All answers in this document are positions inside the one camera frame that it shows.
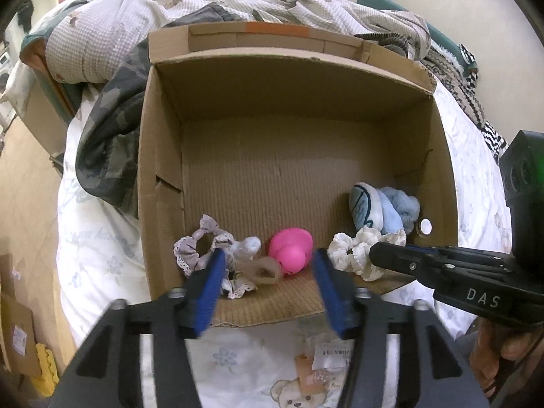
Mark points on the wooden bed frame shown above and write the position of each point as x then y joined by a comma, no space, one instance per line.
42,106

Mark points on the light blue fuzzy sock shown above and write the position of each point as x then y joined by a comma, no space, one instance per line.
365,208

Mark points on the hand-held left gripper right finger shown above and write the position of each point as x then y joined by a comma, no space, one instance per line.
333,297

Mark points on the teal pillow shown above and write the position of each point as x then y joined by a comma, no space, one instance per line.
442,38

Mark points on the cardboard box on floor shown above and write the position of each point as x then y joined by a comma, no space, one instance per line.
17,331

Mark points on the white scrunchie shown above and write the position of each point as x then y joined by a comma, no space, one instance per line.
352,253

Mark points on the blue fluffy scrunchie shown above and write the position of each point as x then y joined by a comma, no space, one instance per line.
403,206

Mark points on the yellow foam piece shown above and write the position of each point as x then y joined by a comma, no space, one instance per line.
44,367

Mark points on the small white bow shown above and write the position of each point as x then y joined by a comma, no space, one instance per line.
250,245

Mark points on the clear packet with peach tag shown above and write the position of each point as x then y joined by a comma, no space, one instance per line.
327,355

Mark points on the pink rubber toy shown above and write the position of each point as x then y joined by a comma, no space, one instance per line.
289,246

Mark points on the patterned knit blanket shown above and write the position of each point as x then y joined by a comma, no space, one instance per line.
454,80

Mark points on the white patterned duvet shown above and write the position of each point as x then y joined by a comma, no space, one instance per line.
97,38

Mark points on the brown cardboard box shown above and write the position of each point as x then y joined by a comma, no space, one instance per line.
289,157

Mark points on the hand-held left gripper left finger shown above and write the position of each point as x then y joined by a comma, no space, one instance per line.
208,293

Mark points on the person's right hand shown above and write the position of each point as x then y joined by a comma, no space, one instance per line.
505,352

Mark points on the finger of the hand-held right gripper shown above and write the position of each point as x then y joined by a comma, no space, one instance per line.
399,255

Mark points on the lace trimmed bow scrunchie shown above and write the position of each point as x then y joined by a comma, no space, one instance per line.
189,250

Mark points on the camouflage garment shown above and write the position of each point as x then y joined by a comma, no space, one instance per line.
106,136

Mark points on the black white striped cloth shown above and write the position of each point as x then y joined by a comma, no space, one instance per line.
493,138

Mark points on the beige hair clip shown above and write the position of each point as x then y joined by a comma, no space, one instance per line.
263,270

